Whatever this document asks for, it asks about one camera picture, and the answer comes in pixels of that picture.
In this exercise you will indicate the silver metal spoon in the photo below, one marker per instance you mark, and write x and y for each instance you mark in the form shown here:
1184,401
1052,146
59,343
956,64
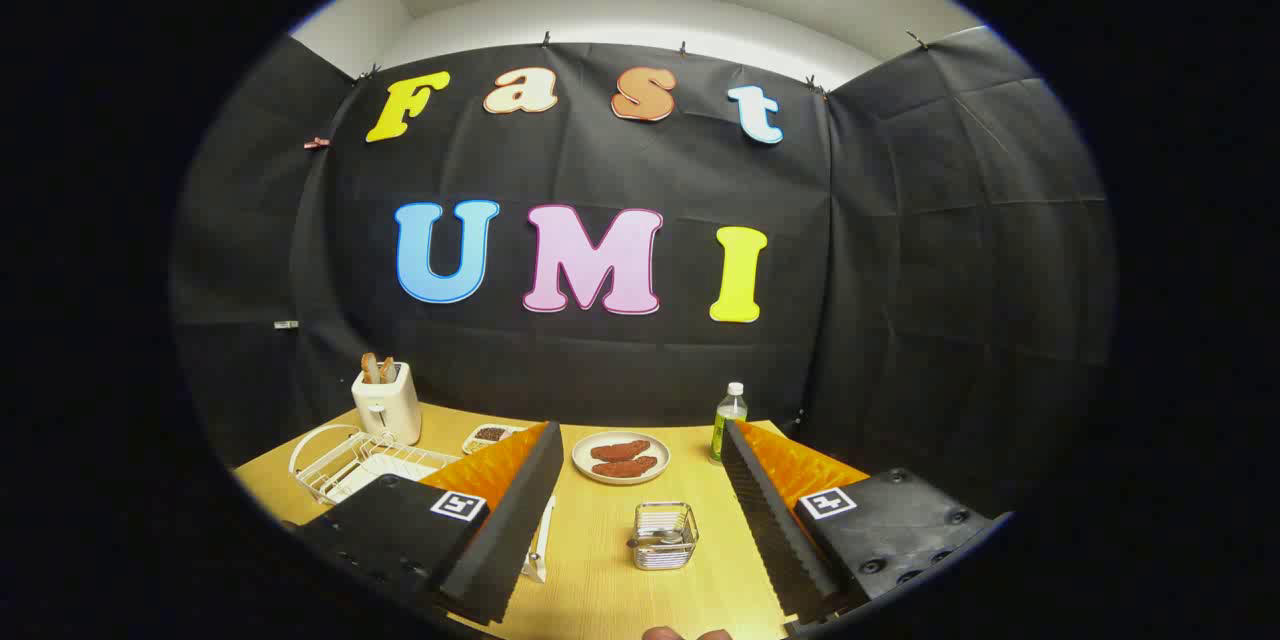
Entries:
662,540

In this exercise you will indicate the black backdrop cloth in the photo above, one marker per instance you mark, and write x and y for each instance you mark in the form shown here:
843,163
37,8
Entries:
880,270

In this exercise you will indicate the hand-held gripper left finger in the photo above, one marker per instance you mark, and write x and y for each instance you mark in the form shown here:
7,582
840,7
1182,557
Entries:
520,510

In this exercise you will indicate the toasted bread slice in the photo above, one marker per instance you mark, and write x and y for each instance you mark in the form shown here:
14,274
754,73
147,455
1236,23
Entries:
369,368
387,370

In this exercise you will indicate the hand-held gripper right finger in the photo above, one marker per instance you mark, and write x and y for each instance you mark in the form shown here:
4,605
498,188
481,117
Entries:
770,520

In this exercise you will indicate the white round meat plate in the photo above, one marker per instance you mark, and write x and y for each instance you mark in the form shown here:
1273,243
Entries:
585,455

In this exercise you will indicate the red clip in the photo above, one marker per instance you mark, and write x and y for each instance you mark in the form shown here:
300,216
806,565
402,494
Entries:
316,143

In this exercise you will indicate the green label tea bottle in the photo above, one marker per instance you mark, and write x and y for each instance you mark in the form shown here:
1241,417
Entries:
729,420

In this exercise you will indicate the white toaster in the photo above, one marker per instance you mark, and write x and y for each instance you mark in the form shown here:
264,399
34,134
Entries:
390,410

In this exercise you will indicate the brown meat piece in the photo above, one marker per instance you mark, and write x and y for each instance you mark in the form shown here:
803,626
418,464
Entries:
625,467
620,450

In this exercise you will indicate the white divided grain dish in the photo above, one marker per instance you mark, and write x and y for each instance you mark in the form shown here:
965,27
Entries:
490,435

